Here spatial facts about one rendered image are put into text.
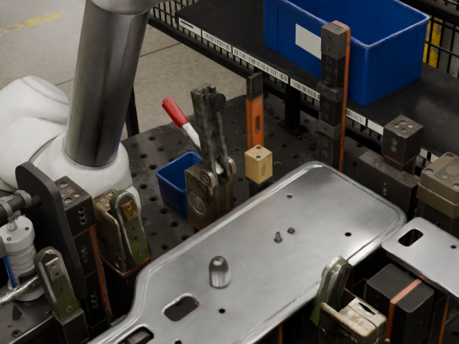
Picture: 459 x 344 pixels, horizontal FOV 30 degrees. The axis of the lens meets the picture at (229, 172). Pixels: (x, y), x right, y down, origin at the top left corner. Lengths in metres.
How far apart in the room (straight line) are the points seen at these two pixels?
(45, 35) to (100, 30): 2.65
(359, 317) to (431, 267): 0.19
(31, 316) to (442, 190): 0.68
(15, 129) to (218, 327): 0.65
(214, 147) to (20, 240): 0.34
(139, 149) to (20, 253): 0.82
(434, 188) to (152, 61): 2.41
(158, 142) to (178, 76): 1.52
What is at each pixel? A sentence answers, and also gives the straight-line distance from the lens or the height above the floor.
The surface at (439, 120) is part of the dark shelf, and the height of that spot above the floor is 1.03.
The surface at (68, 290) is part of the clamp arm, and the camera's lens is 1.30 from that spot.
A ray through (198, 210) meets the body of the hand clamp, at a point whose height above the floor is 0.97.
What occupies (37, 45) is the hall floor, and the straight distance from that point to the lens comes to 3.93.
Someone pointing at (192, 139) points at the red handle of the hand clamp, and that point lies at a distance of 1.42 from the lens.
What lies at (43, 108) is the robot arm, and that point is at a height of 1.01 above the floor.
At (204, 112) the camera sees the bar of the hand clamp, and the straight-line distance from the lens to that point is 1.34.
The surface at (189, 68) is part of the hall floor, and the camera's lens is 3.64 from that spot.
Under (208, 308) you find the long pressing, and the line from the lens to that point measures 1.28.
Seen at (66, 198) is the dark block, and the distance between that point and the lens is 1.31.
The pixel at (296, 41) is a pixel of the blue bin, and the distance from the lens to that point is 1.70.
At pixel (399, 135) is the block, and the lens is 1.48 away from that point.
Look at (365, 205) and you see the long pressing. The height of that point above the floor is 1.00.
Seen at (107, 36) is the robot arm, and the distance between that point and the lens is 1.35.
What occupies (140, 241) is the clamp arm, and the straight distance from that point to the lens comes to 1.37.
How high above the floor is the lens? 1.96
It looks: 40 degrees down
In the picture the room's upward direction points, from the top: 3 degrees counter-clockwise
